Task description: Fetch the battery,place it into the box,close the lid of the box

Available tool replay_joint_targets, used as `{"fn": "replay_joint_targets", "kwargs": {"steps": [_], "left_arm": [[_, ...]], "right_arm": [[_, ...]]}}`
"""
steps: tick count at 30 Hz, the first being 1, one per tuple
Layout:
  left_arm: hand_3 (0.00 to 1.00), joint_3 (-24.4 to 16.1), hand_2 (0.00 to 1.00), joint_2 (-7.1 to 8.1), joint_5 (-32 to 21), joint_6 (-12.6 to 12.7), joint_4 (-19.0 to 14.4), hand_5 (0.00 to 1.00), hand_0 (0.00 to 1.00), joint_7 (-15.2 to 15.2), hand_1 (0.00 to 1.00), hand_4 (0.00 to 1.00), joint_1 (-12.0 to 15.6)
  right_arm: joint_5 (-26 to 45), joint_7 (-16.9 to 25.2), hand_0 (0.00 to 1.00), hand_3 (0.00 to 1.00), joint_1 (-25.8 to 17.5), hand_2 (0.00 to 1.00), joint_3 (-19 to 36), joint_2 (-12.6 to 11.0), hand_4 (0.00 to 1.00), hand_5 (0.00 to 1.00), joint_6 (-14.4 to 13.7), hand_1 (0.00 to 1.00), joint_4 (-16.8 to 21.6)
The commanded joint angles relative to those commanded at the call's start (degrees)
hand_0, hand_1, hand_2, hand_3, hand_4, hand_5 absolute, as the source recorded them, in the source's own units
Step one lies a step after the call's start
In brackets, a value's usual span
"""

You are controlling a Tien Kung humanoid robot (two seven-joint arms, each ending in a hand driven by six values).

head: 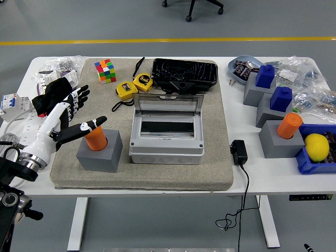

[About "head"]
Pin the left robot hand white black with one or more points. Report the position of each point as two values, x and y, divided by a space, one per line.
43 136

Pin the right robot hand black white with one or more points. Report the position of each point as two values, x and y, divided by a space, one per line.
309 248

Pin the orange cylinder battery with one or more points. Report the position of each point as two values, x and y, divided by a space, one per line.
96 143
288 126

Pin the grey holder block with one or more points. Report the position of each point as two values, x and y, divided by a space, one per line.
99 160
278 148
266 116
253 95

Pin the transparent hinged box lid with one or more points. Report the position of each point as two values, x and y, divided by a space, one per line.
168 105

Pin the blue battery block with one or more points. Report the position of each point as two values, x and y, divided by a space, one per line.
265 77
281 99

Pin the black cloth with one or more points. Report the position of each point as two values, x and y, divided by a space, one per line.
55 92

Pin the white circuit breaker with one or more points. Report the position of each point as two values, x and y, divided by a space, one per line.
10 103

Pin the white table leg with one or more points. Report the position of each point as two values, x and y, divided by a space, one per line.
77 223
269 223

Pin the black table control panel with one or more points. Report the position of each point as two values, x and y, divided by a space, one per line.
309 197

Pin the white purple packaged item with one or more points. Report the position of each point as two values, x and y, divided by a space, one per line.
48 78

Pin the clear bag with dark parts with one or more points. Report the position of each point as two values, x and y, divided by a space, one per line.
64 64

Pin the blue plastic bin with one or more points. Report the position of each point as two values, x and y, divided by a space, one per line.
309 165

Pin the multicolour puzzle cube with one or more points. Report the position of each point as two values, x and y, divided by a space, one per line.
105 72

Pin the yellow tape measure small label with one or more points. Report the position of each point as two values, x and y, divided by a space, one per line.
126 90

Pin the yellow lemon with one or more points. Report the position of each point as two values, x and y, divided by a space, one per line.
316 147

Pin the grey-brown table mat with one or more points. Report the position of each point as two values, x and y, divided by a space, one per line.
144 176

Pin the yellow tape measure 5m label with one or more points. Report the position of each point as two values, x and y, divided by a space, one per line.
143 81

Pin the black power adapter plug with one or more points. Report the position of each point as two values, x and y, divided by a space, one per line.
239 153

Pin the black plastic tray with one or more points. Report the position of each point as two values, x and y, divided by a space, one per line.
183 71

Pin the clear bags of small parts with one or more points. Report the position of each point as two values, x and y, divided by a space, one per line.
309 78

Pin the small metal screws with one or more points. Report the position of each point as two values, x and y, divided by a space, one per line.
232 82

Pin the light blue bowl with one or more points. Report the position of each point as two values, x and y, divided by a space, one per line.
236 77

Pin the dark printed packets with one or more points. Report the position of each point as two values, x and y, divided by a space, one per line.
242 69

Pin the black office chair base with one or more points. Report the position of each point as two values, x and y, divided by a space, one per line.
193 6

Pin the grey electrical enclosure box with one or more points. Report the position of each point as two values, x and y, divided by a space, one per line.
165 149

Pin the black mounting bracket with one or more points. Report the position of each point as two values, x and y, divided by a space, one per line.
181 86

